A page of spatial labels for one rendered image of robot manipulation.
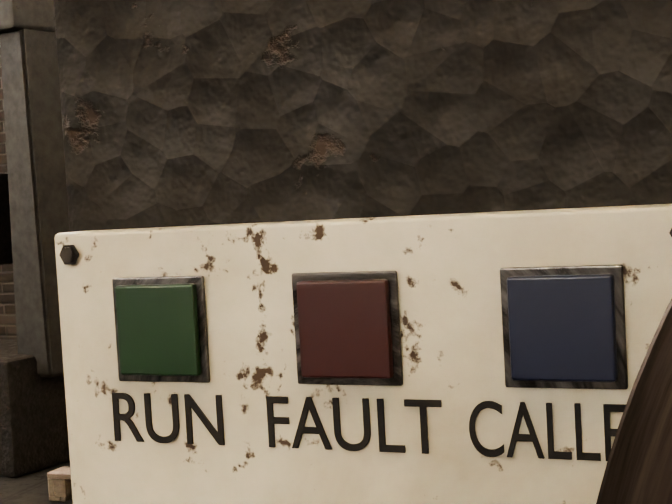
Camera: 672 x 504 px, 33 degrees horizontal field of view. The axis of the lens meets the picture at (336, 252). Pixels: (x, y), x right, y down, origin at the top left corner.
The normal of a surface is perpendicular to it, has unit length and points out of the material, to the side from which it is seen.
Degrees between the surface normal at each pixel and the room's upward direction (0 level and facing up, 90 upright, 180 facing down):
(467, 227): 90
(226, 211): 90
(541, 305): 90
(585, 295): 90
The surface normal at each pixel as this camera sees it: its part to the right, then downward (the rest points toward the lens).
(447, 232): -0.39, 0.07
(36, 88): 0.84, -0.04
